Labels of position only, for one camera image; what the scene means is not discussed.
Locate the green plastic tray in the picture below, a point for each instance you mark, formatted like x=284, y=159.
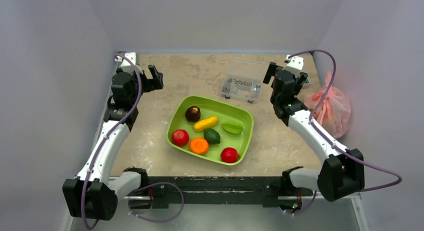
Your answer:
x=225, y=112

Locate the yellow fake fruit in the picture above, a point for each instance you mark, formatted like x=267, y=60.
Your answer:
x=204, y=124

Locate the orange fake fruit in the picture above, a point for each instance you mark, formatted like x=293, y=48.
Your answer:
x=199, y=146

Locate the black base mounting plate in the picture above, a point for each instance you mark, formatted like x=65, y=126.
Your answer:
x=267, y=191

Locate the dark red fake apple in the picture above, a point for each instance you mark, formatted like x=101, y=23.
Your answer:
x=193, y=114

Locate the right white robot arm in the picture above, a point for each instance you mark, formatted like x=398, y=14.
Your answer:
x=342, y=172

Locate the dark green fake avocado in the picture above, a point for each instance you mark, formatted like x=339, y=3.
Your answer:
x=211, y=136

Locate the red fake apple left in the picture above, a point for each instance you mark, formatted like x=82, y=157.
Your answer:
x=180, y=137

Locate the clear plastic screw box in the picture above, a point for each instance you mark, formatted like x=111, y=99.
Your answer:
x=243, y=80

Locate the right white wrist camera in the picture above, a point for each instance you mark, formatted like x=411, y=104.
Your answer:
x=294, y=63

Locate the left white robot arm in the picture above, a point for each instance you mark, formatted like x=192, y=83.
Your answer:
x=91, y=193

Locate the pink plastic bag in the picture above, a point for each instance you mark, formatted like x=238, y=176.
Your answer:
x=334, y=112

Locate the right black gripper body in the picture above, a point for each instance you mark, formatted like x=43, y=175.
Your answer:
x=276, y=73

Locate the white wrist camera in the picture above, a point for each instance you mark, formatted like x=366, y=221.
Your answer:
x=126, y=61
x=294, y=63

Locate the red fake apple right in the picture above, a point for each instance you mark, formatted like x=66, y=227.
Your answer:
x=229, y=155

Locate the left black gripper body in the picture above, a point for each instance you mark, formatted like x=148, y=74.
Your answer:
x=135, y=79

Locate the green fake starfruit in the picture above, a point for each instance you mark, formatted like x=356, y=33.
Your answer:
x=232, y=127

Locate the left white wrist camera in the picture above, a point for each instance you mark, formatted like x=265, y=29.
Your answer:
x=126, y=61

